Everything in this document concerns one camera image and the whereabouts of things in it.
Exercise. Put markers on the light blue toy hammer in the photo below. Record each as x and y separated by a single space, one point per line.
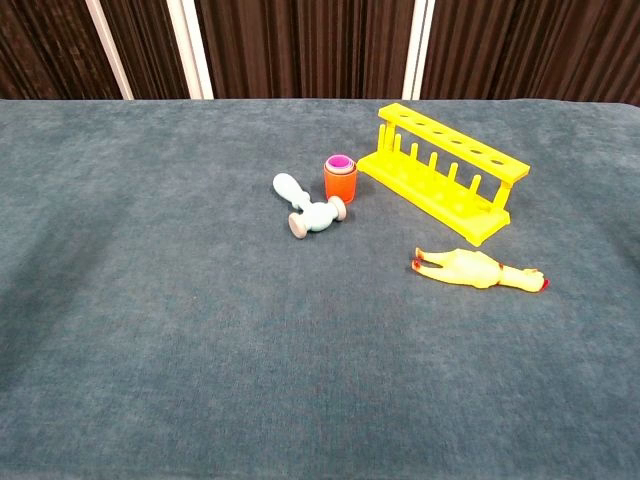
316 215

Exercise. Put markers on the yellow rubber chicken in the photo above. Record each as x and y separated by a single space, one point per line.
475 269

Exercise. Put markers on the orange stacking cup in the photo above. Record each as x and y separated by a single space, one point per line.
340 186

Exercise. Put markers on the pink inner stacking cup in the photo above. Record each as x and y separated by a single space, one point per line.
338 164

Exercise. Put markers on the yellow plastic test tube rack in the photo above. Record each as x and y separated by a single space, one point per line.
440 192

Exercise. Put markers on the blue-grey velvet tablecloth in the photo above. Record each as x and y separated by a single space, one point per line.
200 325

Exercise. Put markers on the dark brown pleated curtain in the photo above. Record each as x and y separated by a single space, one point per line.
310 47

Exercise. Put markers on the white vertical frame post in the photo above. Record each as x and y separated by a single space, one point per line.
190 47
418 47
109 47

